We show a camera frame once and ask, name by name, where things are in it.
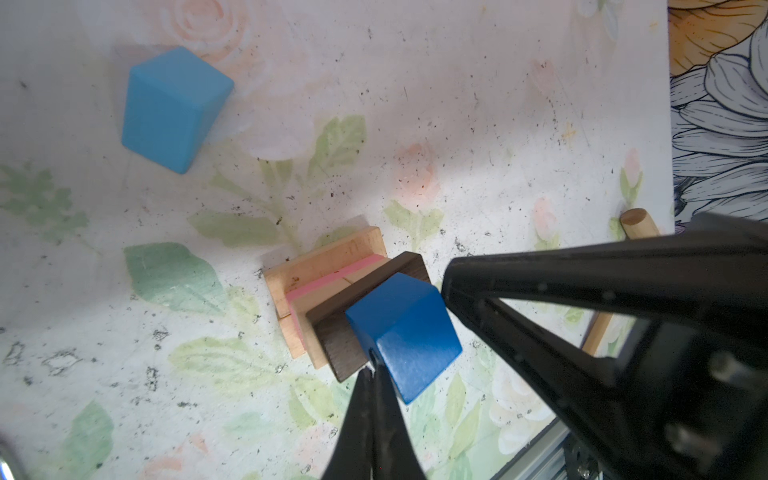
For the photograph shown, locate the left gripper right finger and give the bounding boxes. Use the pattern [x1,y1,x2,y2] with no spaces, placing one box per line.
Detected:
[369,350,426,480]

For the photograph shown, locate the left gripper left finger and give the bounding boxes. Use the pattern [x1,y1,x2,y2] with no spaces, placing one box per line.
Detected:
[321,367,374,480]

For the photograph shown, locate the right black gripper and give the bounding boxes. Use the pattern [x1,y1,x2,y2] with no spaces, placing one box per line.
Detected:
[442,213,767,479]

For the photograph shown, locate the dark brown block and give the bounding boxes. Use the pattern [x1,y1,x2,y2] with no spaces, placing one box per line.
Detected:
[308,252,431,383]

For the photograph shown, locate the blue cube block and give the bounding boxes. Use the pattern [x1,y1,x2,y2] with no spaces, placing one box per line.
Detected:
[345,273,462,405]

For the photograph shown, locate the small wood cube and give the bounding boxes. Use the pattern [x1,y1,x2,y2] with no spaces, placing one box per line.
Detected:
[344,255,390,283]
[287,278,350,369]

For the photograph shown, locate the pink block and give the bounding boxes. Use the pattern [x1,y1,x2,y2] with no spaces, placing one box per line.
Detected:
[286,255,371,346]

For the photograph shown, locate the light blue triangular block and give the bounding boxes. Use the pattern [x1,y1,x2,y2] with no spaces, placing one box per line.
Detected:
[121,47,235,174]

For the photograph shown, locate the thin wood stick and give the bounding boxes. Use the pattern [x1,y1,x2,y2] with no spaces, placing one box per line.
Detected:
[581,208,660,356]

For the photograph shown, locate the aluminium frame rail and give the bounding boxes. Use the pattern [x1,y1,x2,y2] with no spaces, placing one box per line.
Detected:
[492,419,570,480]

